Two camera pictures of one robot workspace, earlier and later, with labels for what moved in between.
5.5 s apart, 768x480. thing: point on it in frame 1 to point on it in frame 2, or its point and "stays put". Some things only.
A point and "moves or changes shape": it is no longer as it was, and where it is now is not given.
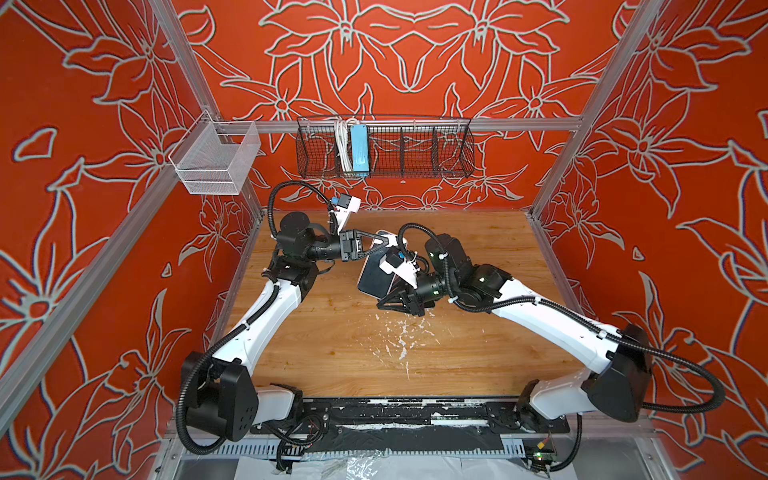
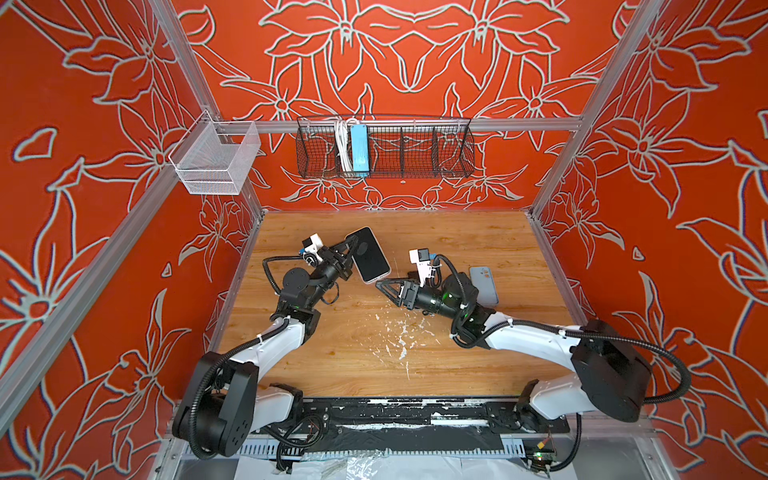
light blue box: (360, 148) stays put
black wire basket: (399, 147) stays put
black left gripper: (350, 245) to (337, 265)
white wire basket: (215, 157) stays put
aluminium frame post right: (641, 25) stays put
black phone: (373, 280) moves or changes shape
